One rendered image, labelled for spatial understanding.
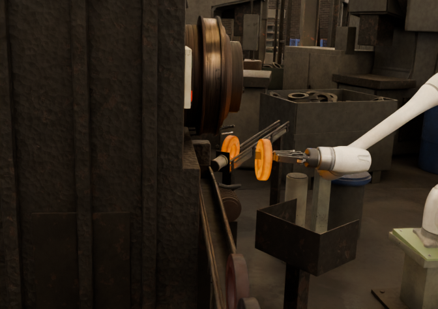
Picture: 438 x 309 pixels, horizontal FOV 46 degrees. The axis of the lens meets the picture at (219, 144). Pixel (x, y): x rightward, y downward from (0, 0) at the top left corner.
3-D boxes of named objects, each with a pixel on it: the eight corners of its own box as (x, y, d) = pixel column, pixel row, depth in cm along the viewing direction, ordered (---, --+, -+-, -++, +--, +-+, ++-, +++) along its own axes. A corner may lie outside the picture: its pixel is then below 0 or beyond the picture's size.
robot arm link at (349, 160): (335, 170, 191) (324, 176, 204) (375, 173, 193) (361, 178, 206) (335, 142, 194) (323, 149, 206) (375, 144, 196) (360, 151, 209)
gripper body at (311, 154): (318, 171, 194) (294, 169, 192) (311, 164, 202) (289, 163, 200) (321, 151, 192) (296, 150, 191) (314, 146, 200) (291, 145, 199)
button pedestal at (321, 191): (308, 267, 292) (317, 161, 278) (297, 250, 315) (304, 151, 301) (335, 266, 294) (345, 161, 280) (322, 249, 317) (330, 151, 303)
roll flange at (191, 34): (176, 147, 186) (178, 13, 175) (172, 123, 231) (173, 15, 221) (204, 148, 187) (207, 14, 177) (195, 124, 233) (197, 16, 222)
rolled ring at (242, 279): (240, 240, 133) (227, 240, 133) (252, 280, 116) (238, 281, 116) (236, 300, 139) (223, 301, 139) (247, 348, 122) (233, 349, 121)
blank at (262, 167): (265, 147, 184) (274, 148, 185) (257, 133, 199) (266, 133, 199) (259, 186, 190) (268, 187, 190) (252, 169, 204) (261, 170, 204)
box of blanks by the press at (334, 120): (290, 191, 426) (296, 98, 409) (248, 166, 501) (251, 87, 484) (390, 182, 464) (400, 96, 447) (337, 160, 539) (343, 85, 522)
